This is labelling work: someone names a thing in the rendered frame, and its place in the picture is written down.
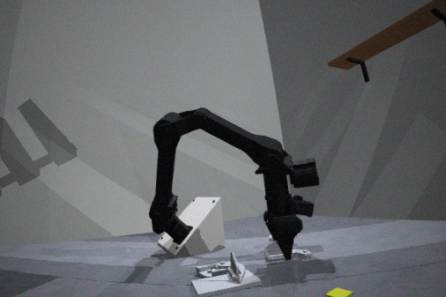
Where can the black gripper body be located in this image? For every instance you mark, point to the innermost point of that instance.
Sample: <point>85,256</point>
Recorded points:
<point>278,214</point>

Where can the yellow flat square plate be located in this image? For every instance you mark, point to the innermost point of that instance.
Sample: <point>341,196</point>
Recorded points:
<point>339,293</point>

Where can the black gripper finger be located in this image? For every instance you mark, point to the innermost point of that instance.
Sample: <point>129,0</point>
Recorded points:
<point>270,229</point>
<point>286,242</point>

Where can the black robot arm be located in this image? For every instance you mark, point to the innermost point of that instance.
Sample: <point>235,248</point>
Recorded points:
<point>274,163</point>

